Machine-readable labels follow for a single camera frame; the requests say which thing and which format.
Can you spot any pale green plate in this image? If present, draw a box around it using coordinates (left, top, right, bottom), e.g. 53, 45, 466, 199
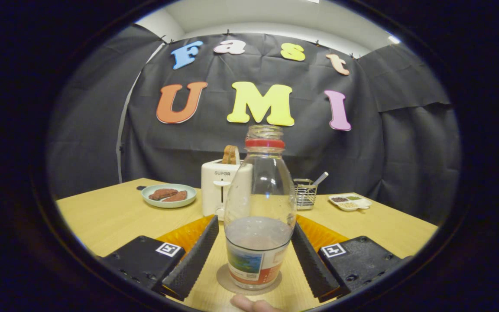
141, 184, 197, 209

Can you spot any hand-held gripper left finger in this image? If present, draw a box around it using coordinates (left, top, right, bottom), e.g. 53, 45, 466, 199
98, 214, 220, 302

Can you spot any brown bread slice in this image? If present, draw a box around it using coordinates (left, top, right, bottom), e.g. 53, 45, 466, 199
222, 145, 241, 165

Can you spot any white seasoning dish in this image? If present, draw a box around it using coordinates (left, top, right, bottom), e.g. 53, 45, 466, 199
328, 194, 373, 212

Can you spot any round brown coaster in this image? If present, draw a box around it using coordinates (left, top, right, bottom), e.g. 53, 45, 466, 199
216, 263, 283, 296

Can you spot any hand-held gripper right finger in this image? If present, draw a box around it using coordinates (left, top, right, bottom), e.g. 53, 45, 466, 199
291, 214, 412, 303

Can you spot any clear plastic juice bottle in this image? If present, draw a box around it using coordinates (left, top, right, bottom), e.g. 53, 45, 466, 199
224, 125, 298, 290

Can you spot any metal wire basket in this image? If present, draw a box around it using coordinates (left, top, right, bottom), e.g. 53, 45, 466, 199
293, 178, 318, 211

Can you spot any wooden table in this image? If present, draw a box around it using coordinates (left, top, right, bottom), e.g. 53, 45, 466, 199
55, 178, 438, 312

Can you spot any white toaster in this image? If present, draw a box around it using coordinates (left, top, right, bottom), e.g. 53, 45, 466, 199
201, 159, 253, 219

